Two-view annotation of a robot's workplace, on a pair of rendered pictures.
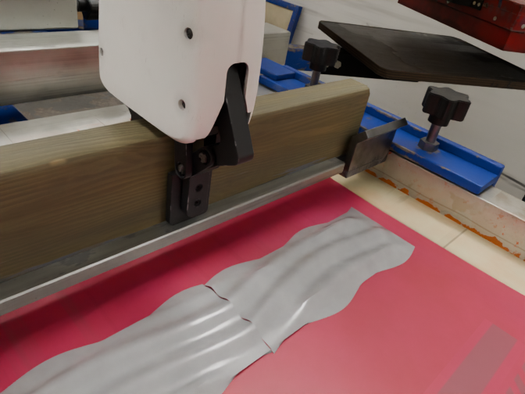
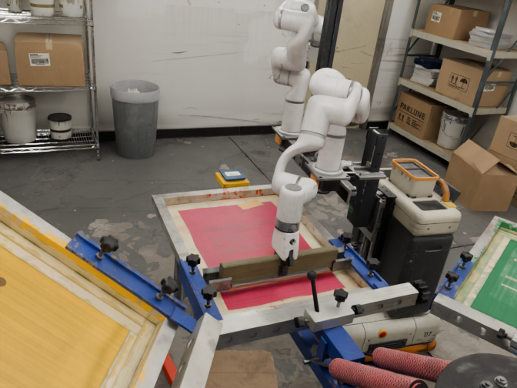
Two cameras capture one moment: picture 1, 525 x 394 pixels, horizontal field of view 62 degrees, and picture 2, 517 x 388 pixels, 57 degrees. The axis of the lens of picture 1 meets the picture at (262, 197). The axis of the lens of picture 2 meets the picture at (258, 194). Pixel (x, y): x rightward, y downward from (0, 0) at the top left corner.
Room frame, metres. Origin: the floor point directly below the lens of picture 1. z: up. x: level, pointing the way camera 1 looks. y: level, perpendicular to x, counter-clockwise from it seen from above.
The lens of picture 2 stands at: (1.46, 0.50, 1.92)
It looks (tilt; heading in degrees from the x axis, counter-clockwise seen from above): 27 degrees down; 204
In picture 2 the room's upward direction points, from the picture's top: 7 degrees clockwise
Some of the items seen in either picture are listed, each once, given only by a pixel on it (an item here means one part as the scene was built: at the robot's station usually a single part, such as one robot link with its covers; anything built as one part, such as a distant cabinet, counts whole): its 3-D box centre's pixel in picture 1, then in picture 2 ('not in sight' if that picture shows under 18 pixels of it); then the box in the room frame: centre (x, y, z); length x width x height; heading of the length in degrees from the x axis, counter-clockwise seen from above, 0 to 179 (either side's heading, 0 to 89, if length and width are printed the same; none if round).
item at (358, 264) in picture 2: not in sight; (355, 268); (0.05, 0.26, 0.97); 0.30 x 0.05 x 0.07; 50
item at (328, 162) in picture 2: not in sight; (333, 152); (-0.33, 0.00, 1.21); 0.16 x 0.13 x 0.15; 134
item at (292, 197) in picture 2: not in sight; (297, 198); (0.21, 0.07, 1.25); 0.15 x 0.10 x 0.11; 7
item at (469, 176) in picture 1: (358, 137); (199, 296); (0.48, -0.10, 0.97); 0.30 x 0.05 x 0.07; 50
